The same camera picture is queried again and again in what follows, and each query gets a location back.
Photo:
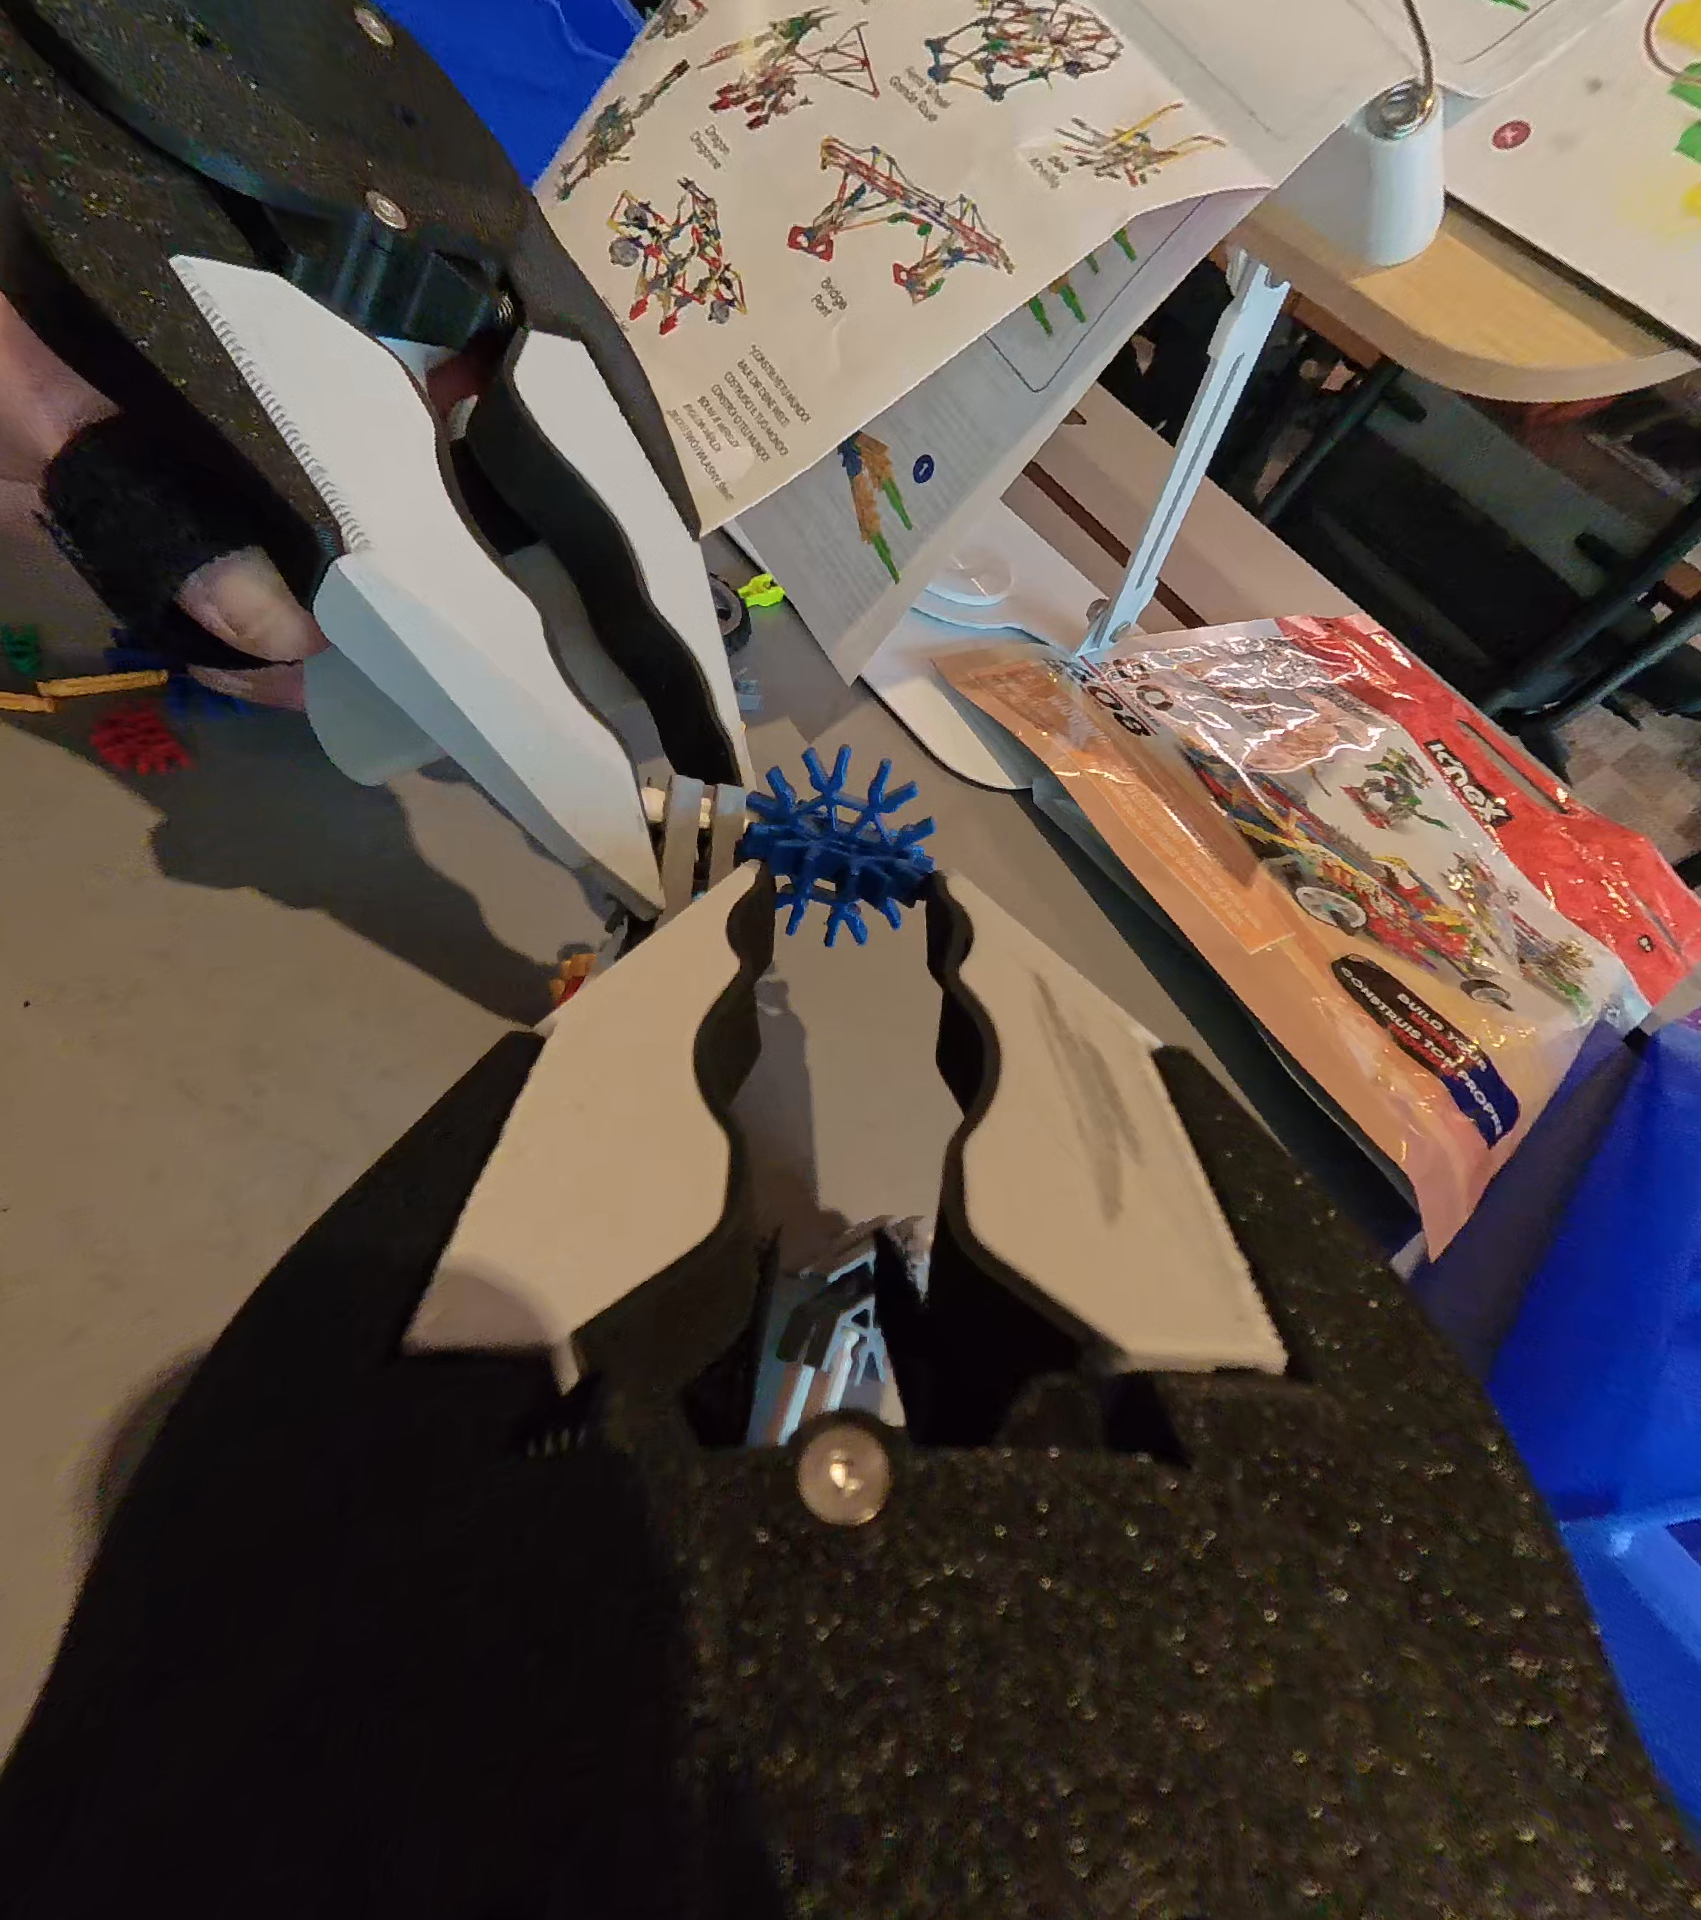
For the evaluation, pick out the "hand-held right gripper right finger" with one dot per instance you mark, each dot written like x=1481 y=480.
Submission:
x=1112 y=1200

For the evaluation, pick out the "blue plastic bin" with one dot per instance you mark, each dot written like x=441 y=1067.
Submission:
x=520 y=75
x=1690 y=1651

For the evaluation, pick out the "neon green toy connector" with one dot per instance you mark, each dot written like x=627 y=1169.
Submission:
x=760 y=591

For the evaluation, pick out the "printed toy set bag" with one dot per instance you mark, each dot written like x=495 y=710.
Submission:
x=1315 y=901

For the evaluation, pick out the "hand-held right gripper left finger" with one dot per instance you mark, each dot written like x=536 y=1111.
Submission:
x=586 y=1185

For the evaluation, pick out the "blue snowflake toy connector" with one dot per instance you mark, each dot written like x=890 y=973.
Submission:
x=834 y=842
x=199 y=693

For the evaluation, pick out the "white book stand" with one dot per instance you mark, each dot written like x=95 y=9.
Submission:
x=1366 y=180

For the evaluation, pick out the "grey toy wheel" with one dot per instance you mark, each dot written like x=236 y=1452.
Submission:
x=727 y=618

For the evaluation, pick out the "toy instruction booklet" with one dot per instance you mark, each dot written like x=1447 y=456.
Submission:
x=864 y=150

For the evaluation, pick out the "red snowflake toy connector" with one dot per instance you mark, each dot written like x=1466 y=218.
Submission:
x=139 y=743

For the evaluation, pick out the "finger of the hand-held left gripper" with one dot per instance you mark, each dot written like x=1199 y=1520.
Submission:
x=640 y=510
x=414 y=570

